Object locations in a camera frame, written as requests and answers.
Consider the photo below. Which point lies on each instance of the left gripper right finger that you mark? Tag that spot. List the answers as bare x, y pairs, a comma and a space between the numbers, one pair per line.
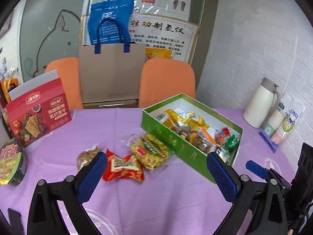
264, 200

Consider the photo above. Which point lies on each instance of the brown paper bag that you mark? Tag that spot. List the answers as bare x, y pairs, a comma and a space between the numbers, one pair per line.
110, 73

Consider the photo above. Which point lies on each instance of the red candy packet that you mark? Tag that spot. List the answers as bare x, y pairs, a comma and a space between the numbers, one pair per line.
221, 136

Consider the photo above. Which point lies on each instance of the red cracker box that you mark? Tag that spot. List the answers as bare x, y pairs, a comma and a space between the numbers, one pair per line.
38, 107

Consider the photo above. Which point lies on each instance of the yellow snack packet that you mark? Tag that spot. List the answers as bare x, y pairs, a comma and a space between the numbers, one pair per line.
173, 120

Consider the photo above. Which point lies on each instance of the yellow chips bag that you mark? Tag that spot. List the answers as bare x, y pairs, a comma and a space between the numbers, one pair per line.
149, 151

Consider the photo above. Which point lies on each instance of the right orange chair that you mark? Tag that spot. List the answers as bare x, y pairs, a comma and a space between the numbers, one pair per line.
162, 78

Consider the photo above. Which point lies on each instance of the green cardboard box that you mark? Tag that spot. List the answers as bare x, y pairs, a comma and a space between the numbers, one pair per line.
181, 148

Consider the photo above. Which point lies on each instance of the instant noodle bowl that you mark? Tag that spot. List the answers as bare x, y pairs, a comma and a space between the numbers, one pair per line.
13, 163

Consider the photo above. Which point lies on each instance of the white thermos jug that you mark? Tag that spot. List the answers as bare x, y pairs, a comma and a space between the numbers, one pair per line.
263, 103

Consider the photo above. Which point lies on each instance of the blue tote bag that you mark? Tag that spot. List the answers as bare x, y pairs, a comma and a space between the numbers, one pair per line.
108, 23

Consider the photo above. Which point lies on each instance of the orange chair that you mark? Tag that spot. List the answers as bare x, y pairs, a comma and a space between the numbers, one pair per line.
68, 72
162, 78

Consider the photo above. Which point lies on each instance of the mixed nuts packet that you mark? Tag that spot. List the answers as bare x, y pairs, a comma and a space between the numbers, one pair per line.
186, 133

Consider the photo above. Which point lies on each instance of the paper cup stack package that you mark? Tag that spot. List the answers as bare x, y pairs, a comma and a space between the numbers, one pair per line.
283, 121

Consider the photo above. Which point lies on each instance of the left orange chair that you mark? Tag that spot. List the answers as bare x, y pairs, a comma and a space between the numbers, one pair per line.
68, 72

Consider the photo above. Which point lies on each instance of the red orange snack packet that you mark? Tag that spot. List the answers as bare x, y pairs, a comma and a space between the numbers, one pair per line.
122, 168

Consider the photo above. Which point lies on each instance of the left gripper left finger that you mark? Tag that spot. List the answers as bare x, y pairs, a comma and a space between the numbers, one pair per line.
44, 214

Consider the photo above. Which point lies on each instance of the clear rice cracker packet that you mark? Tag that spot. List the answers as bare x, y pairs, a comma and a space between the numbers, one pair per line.
223, 154

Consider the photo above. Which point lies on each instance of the purple tablecloth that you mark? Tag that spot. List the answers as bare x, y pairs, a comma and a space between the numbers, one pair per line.
175, 199

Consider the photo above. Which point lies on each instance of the chinese text poster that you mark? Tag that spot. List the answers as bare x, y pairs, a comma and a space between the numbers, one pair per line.
163, 32

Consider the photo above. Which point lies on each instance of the peanut packet pink label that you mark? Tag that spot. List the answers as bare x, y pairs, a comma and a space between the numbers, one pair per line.
85, 157

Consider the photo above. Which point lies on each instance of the green candy packet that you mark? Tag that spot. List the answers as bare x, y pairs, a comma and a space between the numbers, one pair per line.
232, 143

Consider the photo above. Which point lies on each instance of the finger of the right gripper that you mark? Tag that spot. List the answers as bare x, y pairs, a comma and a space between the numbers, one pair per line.
257, 169

